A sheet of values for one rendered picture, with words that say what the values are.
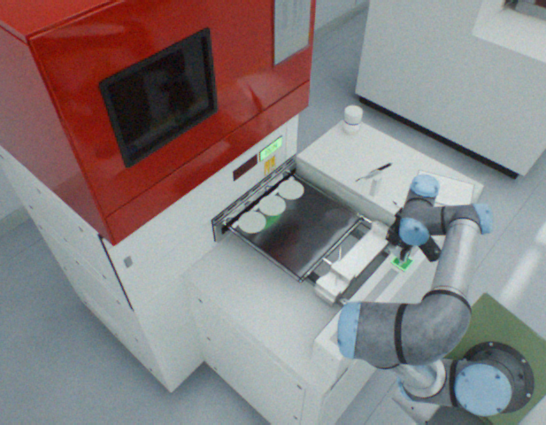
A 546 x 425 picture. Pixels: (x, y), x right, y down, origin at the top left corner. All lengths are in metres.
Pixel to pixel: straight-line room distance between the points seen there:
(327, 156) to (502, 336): 0.88
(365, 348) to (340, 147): 1.10
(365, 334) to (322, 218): 0.85
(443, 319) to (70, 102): 0.81
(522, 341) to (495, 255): 1.55
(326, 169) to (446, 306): 0.98
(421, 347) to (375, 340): 0.09
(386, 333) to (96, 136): 0.71
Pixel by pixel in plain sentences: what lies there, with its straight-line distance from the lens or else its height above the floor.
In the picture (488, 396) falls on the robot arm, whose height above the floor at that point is 1.09.
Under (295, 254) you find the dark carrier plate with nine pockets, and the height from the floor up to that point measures 0.90.
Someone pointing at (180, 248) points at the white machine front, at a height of 0.96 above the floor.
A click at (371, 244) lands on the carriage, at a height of 0.88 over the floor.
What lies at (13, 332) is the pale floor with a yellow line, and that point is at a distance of 2.80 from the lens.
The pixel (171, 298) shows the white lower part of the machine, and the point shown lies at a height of 0.74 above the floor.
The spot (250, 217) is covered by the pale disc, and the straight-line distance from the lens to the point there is 1.73.
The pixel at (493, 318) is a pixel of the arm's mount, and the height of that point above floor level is 1.01.
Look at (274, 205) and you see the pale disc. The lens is 1.77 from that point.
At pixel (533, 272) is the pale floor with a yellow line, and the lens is 3.04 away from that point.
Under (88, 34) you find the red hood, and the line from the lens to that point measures 0.99.
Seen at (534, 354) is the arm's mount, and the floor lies 1.01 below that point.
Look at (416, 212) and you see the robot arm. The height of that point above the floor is 1.31.
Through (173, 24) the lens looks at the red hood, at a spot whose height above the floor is 1.72.
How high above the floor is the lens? 2.23
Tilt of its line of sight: 49 degrees down
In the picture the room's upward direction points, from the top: 1 degrees clockwise
